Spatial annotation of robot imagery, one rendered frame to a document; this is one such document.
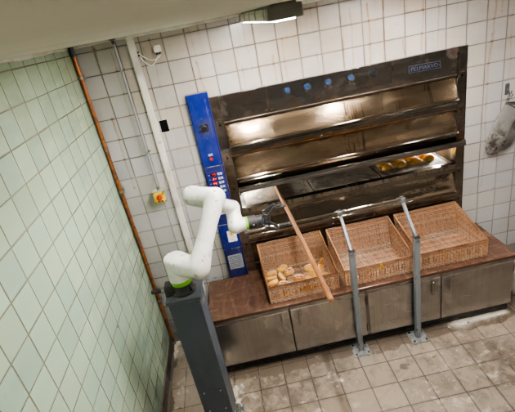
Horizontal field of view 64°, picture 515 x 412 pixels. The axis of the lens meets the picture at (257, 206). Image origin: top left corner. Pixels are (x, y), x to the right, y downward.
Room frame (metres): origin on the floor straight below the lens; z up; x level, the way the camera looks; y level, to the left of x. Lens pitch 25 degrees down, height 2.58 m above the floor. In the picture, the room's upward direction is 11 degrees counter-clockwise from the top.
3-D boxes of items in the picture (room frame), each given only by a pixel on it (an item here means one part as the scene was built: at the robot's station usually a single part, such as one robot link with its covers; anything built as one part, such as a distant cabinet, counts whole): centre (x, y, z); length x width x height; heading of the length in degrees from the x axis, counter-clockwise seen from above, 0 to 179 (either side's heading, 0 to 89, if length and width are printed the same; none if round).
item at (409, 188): (3.05, -0.78, 1.02); 1.79 x 0.11 x 0.19; 92
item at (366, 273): (2.78, -0.81, 0.72); 0.56 x 0.49 x 0.28; 93
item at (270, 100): (3.08, -0.77, 1.99); 1.80 x 0.08 x 0.21; 92
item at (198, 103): (3.94, 0.31, 1.07); 1.93 x 0.16 x 2.15; 2
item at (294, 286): (2.76, -0.21, 0.72); 0.56 x 0.49 x 0.28; 93
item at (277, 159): (3.05, -0.78, 1.54); 1.79 x 0.11 x 0.19; 92
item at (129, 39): (2.99, 0.62, 1.45); 0.05 x 0.02 x 2.30; 92
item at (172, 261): (2.02, 0.51, 1.36); 0.16 x 0.13 x 0.19; 56
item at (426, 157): (3.51, -1.34, 1.21); 0.61 x 0.48 x 0.06; 2
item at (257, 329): (2.76, -0.68, 0.29); 2.42 x 0.56 x 0.58; 92
